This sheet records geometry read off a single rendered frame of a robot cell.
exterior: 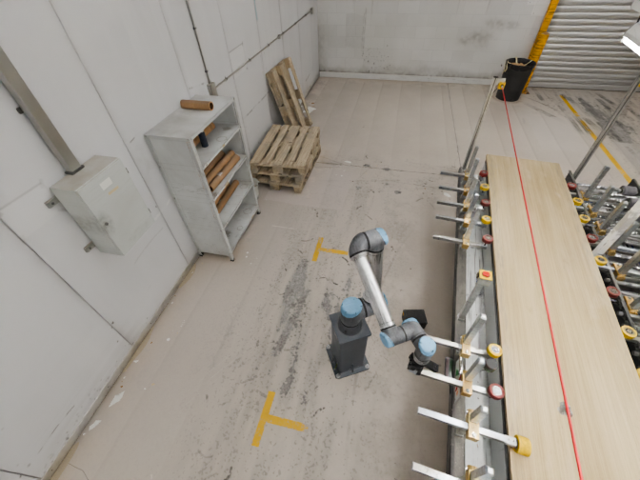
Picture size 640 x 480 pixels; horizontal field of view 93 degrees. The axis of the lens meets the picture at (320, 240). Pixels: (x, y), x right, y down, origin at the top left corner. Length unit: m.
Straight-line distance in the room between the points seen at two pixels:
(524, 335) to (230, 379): 2.28
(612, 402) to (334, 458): 1.75
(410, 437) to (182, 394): 1.88
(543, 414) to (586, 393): 0.30
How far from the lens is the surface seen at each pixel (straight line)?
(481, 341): 2.59
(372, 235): 1.85
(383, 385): 2.93
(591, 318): 2.72
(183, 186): 3.24
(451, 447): 2.18
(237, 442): 2.88
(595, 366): 2.51
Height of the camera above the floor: 2.74
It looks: 46 degrees down
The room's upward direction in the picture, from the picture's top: 2 degrees counter-clockwise
